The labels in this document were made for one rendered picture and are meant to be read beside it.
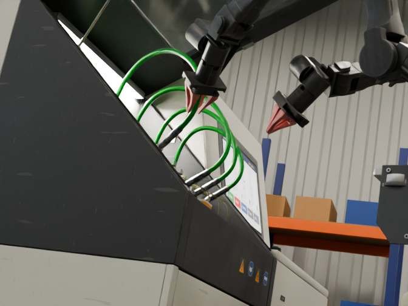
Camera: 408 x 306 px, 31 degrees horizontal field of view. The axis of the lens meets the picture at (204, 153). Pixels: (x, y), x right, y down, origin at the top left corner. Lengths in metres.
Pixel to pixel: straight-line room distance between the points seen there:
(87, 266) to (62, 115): 0.38
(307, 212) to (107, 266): 5.84
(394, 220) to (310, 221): 5.73
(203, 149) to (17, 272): 0.89
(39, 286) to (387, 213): 0.76
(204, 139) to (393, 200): 1.05
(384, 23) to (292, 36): 8.00
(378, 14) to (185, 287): 0.69
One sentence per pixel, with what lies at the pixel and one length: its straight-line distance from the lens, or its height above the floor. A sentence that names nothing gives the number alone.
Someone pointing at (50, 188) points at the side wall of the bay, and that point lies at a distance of 1.76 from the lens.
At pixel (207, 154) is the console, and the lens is 2.43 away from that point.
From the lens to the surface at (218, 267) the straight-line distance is 1.79.
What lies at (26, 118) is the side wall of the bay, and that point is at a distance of 1.87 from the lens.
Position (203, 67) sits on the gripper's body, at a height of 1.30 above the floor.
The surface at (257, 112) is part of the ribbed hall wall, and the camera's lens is 9.16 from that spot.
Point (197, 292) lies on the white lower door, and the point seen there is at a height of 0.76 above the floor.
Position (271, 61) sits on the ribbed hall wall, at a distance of 9.42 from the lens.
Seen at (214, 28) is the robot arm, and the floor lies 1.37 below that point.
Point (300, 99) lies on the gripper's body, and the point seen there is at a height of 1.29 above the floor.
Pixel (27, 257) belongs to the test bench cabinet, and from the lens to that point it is 1.74.
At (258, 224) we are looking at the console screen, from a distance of 2.86.
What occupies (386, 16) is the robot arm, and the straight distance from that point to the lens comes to 1.53.
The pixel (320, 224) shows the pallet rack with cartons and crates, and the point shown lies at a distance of 7.20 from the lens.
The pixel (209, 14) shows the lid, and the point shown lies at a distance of 2.35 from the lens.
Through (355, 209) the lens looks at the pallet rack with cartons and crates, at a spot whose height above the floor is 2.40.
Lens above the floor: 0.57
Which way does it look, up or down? 17 degrees up
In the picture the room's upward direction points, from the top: 10 degrees clockwise
